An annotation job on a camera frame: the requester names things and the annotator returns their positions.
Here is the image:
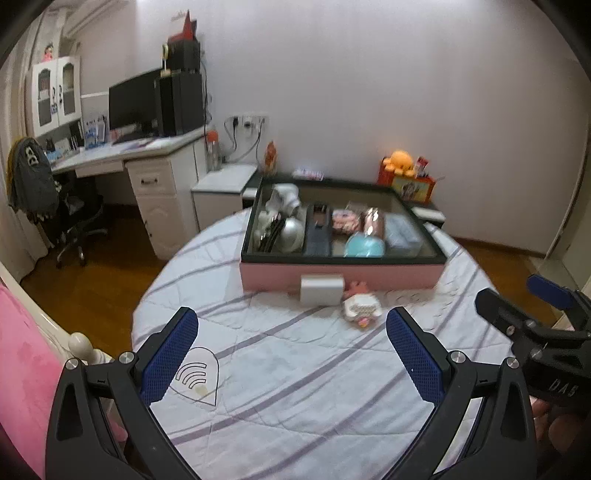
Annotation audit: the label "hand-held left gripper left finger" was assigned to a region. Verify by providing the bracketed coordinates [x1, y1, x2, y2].
[45, 307, 200, 480]

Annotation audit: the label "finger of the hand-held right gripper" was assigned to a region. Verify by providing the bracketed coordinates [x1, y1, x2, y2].
[529, 274, 591, 331]
[475, 288, 539, 356]

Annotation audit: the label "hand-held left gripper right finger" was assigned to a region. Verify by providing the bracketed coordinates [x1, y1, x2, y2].
[385, 307, 539, 480]

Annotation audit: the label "small pink white toy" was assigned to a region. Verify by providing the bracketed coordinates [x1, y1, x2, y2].
[342, 281, 382, 328]

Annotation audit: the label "teal egg-shaped case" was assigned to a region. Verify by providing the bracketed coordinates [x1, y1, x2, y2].
[344, 232, 386, 257]

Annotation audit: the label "pink organizer box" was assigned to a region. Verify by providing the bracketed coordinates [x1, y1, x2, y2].
[240, 175, 448, 292]

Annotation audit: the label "round pink patterned packet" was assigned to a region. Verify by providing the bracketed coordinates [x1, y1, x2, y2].
[332, 209, 365, 236]

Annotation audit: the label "long black case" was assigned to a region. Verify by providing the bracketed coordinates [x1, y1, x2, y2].
[305, 202, 332, 257]

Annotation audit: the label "person's right hand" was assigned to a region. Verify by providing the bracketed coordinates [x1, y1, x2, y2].
[532, 401, 591, 457]

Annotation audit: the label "clear heart-shaped plastic stand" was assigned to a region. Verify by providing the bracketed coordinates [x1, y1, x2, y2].
[174, 346, 221, 407]

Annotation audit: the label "clear tissue pack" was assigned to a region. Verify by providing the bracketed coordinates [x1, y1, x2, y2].
[384, 215, 423, 252]

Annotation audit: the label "silver white rectangular box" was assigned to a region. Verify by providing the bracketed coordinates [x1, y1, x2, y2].
[300, 274, 346, 305]

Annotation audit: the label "pink plush blanket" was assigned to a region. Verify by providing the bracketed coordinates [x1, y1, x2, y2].
[0, 284, 125, 462]

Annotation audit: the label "red printed box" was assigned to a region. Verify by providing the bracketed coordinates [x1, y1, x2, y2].
[379, 171, 437, 204]

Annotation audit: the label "white desk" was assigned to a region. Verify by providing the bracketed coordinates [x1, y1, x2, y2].
[51, 131, 218, 261]

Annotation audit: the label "black office chair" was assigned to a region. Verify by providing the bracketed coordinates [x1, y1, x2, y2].
[51, 178, 109, 268]

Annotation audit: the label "white nightstand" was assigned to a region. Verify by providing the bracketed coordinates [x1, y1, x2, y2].
[191, 164, 259, 234]

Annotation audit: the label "orange octopus plush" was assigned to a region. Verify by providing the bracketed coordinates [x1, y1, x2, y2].
[382, 150, 416, 176]

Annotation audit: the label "orange-capped clear bottle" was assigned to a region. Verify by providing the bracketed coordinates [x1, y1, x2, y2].
[205, 130, 221, 171]

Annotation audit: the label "grey jacket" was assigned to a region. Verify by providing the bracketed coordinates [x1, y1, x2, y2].
[8, 137, 61, 217]

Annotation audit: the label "blue boxes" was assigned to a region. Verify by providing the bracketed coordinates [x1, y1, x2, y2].
[83, 115, 108, 148]

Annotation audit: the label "beige curtain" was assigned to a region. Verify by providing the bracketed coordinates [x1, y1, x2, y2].
[0, 65, 49, 278]

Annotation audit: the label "black computer tower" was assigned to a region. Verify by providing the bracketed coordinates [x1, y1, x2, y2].
[154, 71, 206, 137]

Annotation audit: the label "black monitor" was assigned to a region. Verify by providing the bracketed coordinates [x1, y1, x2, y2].
[108, 71, 160, 137]

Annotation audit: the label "white hutch cabinet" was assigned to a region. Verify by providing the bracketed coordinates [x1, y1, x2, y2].
[30, 55, 84, 139]

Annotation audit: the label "black boxes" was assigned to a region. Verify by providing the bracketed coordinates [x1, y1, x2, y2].
[166, 39, 201, 75]

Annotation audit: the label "red paper bag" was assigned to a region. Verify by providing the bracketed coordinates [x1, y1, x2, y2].
[168, 11, 200, 44]

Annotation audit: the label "white bed frame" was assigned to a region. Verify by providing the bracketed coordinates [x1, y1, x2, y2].
[0, 263, 116, 370]

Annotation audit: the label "wall outlet with cables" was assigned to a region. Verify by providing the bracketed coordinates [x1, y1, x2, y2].
[224, 113, 269, 164]

